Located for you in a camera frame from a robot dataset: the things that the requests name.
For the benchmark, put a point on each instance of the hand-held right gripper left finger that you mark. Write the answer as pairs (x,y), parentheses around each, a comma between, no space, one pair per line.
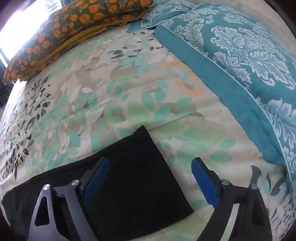
(96,180)

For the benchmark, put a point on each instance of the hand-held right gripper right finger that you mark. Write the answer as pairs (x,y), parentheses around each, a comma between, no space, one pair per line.
(205,183)

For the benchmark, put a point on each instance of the leaf printed bedsheet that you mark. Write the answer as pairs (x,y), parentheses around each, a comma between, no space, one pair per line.
(115,92)

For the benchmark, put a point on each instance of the orange floral pillow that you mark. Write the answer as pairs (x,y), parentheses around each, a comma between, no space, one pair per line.
(69,20)

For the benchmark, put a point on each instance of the bright window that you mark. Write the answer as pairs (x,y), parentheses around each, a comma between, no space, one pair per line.
(20,25)

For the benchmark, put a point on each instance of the black pants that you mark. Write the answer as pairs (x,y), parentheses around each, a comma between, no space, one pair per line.
(138,180)

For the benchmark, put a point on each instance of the teal damask blanket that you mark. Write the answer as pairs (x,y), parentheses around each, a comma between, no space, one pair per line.
(231,58)

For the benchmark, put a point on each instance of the teal damask pillow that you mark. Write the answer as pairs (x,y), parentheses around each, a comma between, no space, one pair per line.
(161,14)

